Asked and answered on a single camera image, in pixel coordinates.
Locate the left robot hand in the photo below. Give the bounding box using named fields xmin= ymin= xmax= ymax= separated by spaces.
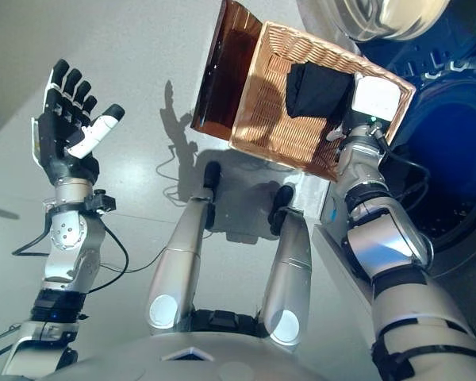
xmin=30 ymin=58 xmax=126 ymax=186

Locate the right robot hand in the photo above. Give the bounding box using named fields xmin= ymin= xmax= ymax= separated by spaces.
xmin=325 ymin=75 xmax=402 ymax=142

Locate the narrow black garment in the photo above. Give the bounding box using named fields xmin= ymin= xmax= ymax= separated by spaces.
xmin=284 ymin=62 xmax=355 ymax=121

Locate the round washing machine door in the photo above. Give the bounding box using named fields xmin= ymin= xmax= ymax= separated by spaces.
xmin=295 ymin=0 xmax=451 ymax=44

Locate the silver washing machine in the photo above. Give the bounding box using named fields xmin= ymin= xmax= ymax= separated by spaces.
xmin=312 ymin=23 xmax=476 ymax=279

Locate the wicker laundry basket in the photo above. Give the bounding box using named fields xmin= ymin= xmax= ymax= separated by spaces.
xmin=228 ymin=21 xmax=417 ymax=183

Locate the dark brown wooden stool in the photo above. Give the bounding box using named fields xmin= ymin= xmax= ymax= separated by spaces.
xmin=190 ymin=0 xmax=265 ymax=144

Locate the grey robot torso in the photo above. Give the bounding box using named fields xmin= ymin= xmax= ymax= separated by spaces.
xmin=55 ymin=309 xmax=342 ymax=381

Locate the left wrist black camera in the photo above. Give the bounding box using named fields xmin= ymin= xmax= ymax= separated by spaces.
xmin=84 ymin=189 xmax=117 ymax=216

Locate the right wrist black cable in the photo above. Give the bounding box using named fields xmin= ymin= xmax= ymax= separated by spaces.
xmin=374 ymin=130 xmax=432 ymax=208

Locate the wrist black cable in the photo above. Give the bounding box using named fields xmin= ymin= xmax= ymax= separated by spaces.
xmin=374 ymin=130 xmax=432 ymax=208
xmin=11 ymin=214 xmax=129 ymax=295

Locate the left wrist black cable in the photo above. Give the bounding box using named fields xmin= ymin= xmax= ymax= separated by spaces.
xmin=11 ymin=214 xmax=129 ymax=295

